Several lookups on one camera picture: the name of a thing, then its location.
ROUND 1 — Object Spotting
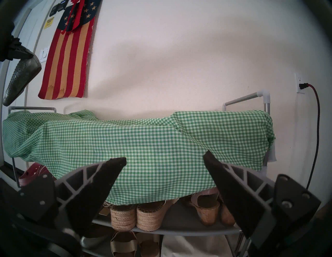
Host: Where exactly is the jute espadrille wedge shoe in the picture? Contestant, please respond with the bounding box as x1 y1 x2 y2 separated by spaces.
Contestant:
110 203 137 231
136 199 179 232

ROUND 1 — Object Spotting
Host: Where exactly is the tan cork wedge sandal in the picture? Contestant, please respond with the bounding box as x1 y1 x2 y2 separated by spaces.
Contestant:
219 194 236 226
191 187 221 226

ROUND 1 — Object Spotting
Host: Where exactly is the green gingham cloth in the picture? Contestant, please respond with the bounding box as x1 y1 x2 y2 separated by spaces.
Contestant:
2 110 276 205

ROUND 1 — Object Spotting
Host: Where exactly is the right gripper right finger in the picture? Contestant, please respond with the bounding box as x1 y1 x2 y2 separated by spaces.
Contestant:
202 150 322 257

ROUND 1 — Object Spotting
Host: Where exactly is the pink clog shoe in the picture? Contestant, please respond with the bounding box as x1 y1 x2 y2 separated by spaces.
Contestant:
18 163 53 187

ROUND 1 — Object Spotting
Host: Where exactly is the white double light switch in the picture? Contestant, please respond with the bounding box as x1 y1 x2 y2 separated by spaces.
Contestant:
39 47 50 63

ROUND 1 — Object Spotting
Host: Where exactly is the shiny silver flat shoe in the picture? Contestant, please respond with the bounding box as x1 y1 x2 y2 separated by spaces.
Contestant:
80 233 112 249

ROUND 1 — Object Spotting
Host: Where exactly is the silver perforated shoe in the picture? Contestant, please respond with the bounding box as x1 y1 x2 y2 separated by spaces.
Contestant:
3 52 42 106

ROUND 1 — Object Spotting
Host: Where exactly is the red tan striped flag hanging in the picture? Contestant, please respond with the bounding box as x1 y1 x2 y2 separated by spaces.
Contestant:
38 0 102 100

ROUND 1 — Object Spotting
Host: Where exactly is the red glitter bow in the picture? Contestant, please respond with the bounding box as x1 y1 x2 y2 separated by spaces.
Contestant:
61 0 86 34

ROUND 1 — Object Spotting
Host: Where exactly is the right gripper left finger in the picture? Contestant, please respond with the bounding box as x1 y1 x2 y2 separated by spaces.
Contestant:
15 157 127 237

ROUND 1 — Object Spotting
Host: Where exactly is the white cloth bag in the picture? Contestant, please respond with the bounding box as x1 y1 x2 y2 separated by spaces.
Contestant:
161 234 234 257

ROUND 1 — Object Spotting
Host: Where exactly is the red and black power cord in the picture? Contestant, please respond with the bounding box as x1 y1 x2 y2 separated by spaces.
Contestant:
299 83 321 191

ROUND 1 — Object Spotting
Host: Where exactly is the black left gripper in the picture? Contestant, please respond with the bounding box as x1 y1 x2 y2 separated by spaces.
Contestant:
0 22 34 62

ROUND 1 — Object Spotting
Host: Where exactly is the white platform strap sandal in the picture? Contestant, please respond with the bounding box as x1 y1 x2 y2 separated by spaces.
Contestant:
110 231 138 257
139 233 161 257

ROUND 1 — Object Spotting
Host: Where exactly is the white wall outlet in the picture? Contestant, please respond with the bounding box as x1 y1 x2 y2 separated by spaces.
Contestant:
294 73 306 94

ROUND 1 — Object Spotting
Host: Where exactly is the grey metal shoe rack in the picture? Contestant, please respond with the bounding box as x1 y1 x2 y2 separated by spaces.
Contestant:
8 89 271 257

